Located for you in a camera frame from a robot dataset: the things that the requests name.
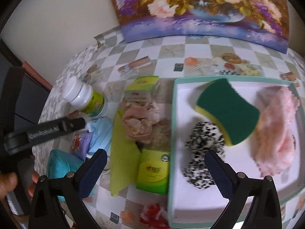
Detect purple cartoon packet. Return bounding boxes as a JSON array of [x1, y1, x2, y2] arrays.
[[71, 132, 93, 161]]

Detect pink fluffy towel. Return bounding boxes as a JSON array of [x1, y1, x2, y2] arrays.
[[253, 86, 300, 177]]

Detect lime green cloth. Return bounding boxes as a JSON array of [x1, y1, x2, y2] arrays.
[[110, 111, 141, 196]]

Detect blue face mask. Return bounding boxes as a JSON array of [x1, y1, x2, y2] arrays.
[[86, 117, 113, 156]]

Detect red pipe cleaner flower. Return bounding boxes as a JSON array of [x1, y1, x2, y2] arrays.
[[140, 203, 170, 229]]

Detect leopard print scrunchie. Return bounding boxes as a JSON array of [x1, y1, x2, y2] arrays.
[[182, 121, 225, 189]]

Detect green tissue pack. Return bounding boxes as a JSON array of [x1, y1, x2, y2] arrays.
[[124, 76, 159, 102], [136, 149, 170, 195]]

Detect green yellow scrub sponge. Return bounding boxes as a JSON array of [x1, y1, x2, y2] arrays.
[[194, 78, 260, 146]]

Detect pink floral fabric bundle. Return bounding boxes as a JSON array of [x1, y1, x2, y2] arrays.
[[119, 99, 171, 152]]

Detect person's left hand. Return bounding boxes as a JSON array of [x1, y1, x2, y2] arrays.
[[0, 170, 40, 201]]

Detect teal plastic toy box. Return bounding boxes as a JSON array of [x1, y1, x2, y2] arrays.
[[47, 149, 84, 202]]

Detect white pill bottle green label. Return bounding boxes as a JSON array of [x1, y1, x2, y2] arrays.
[[61, 77, 107, 118]]

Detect white tray teal rim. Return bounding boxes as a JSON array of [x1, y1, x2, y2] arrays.
[[168, 76, 304, 228]]

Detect patterned tablecloth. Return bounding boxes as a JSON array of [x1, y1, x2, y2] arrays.
[[32, 25, 305, 229]]

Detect floral painting canvas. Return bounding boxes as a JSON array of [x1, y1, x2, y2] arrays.
[[111, 0, 289, 53]]

